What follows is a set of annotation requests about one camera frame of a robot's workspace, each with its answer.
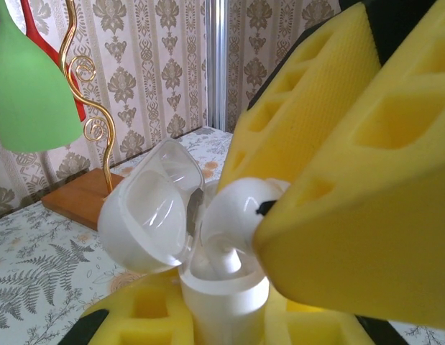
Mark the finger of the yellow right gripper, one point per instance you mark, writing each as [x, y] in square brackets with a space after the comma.
[351, 251]
[315, 108]

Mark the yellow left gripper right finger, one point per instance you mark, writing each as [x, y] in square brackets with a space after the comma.
[315, 330]

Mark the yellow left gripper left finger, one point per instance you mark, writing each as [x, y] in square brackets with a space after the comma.
[127, 305]

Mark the green wine glass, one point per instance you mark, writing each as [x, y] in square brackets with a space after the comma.
[28, 90]

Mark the red wine glass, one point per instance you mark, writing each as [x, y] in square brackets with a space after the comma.
[31, 18]

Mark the aluminium frame post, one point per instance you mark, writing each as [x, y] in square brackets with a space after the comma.
[218, 64]

